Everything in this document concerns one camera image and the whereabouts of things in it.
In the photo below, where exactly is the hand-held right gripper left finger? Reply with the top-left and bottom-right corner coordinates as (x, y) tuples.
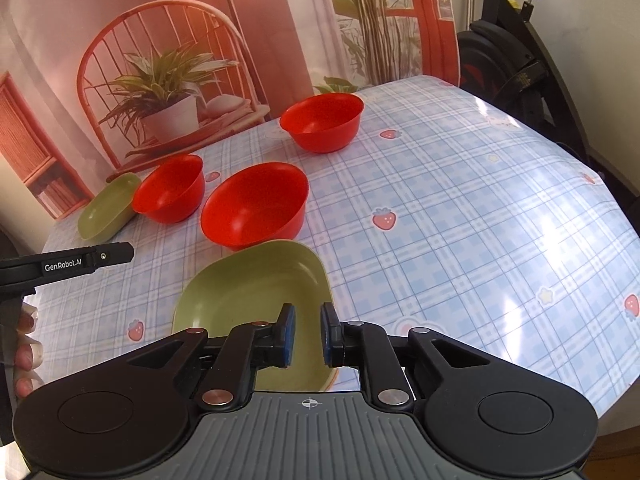
(127, 302), (297, 411)

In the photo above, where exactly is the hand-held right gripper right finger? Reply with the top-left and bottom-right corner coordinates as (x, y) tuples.
(320, 302), (493, 409)

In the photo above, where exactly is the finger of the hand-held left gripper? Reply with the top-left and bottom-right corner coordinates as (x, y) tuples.
(30, 242), (135, 286)

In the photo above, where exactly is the green square plate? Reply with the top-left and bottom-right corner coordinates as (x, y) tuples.
(171, 240), (331, 392)
(77, 172), (142, 241)

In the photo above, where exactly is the red plastic bowl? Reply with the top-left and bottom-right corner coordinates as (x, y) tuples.
(200, 162), (309, 252)
(131, 154), (206, 224)
(279, 92), (365, 154)

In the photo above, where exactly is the person's left hand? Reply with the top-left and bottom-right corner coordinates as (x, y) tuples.
(14, 304), (45, 400)

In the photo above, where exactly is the blue checked tablecloth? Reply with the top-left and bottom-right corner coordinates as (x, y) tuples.
(37, 76), (640, 426)

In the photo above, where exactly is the printed room backdrop cloth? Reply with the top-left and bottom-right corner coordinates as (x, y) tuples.
(0, 0), (471, 241)

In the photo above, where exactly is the black exercise bike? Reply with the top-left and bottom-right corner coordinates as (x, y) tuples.
(455, 0), (640, 183)

